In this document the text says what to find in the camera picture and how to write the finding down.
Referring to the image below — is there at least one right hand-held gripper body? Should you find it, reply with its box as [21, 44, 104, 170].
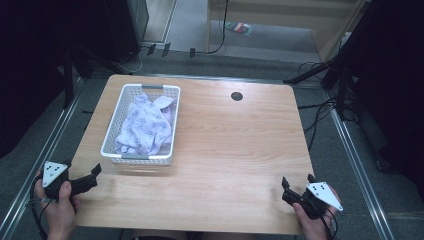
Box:
[281, 181, 344, 221]

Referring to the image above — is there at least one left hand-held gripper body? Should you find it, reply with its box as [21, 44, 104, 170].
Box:
[41, 160, 99, 202]

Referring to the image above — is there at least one person's right hand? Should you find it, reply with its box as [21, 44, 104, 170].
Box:
[292, 196, 343, 240]

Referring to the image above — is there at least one person's left hand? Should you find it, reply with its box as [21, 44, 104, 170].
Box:
[33, 171, 81, 240]

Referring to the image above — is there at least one white plastic basket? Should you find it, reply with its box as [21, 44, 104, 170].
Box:
[100, 83, 182, 167]

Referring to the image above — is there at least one lilac printed cloth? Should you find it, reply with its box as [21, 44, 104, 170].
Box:
[114, 92, 177, 156]

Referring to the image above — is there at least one light wooden shelf unit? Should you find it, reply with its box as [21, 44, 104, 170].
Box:
[205, 0, 372, 63]

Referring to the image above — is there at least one black cabinet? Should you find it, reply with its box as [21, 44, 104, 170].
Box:
[103, 0, 150, 64]

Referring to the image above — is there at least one colourful packet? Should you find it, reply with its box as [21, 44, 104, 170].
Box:
[225, 21, 254, 36]

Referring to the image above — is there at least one metal floor rail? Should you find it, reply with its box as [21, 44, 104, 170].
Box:
[328, 99, 398, 240]
[0, 96, 81, 240]

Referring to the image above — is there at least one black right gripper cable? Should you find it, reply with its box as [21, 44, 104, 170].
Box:
[319, 213, 340, 240]

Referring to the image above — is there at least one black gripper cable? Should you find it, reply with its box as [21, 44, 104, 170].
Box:
[28, 173, 52, 240]
[319, 213, 340, 240]

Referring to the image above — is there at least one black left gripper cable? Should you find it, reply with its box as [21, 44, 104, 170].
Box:
[28, 173, 52, 240]

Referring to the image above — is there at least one bundle of black cables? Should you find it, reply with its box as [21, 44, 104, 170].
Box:
[297, 60, 338, 152]

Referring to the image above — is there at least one white floor cable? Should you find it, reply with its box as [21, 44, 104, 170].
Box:
[117, 47, 150, 75]

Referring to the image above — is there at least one black floor cable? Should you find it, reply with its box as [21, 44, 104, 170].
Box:
[205, 0, 231, 55]

